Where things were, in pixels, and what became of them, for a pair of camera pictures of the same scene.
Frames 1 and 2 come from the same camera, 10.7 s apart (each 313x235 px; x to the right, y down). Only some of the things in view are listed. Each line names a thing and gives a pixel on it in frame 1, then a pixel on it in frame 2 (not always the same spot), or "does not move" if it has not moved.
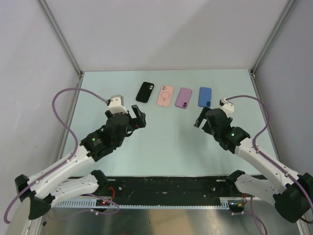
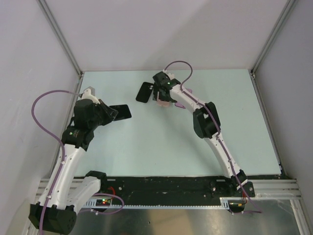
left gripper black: x=137 y=122 -> x=110 y=113
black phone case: x=145 y=92 does not move
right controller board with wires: x=236 y=206 does not move
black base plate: x=211 y=188 does not move
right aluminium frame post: x=288 y=6 does not move
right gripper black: x=202 y=116 -> x=156 y=89
